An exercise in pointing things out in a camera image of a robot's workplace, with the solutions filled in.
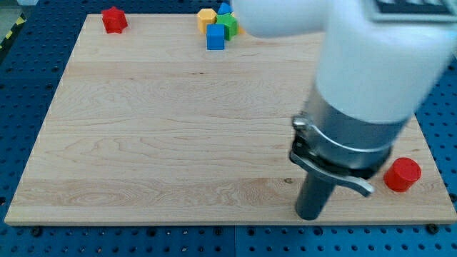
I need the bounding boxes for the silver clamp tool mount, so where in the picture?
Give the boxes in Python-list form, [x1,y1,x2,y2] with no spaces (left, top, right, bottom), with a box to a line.
[290,86,406,197]

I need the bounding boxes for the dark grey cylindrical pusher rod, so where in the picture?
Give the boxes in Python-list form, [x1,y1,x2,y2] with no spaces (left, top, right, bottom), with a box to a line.
[295,174,335,221]

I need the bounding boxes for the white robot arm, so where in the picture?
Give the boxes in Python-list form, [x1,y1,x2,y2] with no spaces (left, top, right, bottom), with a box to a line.
[231,0,456,220]

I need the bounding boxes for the blue cube block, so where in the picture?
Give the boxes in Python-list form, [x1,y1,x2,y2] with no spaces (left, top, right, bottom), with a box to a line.
[206,24,225,50]

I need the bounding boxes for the green block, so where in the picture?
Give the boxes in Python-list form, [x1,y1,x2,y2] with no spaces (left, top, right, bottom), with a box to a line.
[216,13,238,41]

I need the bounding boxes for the wooden board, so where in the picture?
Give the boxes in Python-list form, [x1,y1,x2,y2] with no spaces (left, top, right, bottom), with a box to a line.
[4,13,457,226]

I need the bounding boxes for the light blue block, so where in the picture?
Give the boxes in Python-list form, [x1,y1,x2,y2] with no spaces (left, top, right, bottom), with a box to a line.
[217,2,232,15]

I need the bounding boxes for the yellow hexagon block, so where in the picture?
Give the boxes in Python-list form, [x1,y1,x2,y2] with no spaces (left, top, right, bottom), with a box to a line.
[196,8,217,34]

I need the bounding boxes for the red star block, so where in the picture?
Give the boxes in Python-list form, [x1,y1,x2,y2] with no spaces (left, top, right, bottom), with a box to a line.
[101,6,128,34]

